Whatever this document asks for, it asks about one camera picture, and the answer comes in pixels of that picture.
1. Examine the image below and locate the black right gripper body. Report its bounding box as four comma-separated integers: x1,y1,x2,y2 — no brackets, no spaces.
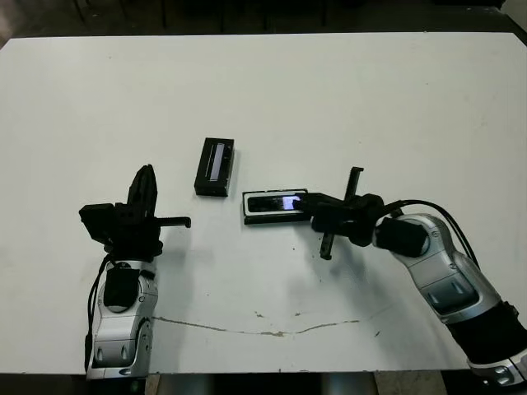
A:
319,167,386,260

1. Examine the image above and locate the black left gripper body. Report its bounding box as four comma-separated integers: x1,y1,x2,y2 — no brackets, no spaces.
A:
104,202,193,262

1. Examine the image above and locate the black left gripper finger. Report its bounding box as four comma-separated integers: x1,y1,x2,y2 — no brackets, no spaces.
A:
145,164,161,219
125,164,149,218

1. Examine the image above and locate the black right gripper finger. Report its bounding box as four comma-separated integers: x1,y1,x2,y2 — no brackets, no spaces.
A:
295,192,345,204
296,200,346,211

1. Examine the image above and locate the black slim camera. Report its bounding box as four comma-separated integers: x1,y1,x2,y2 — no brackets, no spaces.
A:
248,196,304,213

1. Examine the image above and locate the black box lid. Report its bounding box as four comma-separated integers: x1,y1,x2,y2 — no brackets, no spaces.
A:
193,137,236,198

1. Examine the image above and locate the black box base white insert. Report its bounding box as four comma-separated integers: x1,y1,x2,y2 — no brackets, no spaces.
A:
241,188,313,226

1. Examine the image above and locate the silver robot left leg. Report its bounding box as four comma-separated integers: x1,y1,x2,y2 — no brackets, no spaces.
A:
158,373,215,395

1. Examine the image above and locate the silver robot leg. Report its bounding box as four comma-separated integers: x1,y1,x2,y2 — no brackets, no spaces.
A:
158,373,215,395
320,373,376,395

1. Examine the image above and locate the silver robot right leg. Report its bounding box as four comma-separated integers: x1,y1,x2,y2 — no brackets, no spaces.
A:
320,373,376,395

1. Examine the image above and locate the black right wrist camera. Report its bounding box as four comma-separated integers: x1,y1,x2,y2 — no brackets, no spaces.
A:
310,204,351,234

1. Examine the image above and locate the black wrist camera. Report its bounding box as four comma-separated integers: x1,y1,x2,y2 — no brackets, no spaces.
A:
310,204,351,234
78,203,119,244

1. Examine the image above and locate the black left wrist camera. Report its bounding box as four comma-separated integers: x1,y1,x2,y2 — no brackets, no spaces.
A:
78,203,119,244

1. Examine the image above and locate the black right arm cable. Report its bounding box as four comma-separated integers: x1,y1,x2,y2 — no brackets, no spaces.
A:
382,198,482,269

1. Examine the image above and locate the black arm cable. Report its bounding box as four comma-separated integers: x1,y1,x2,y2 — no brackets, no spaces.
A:
84,253,110,368
382,198,482,269

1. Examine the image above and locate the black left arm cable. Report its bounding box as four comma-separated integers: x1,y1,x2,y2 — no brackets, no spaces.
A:
84,253,110,368

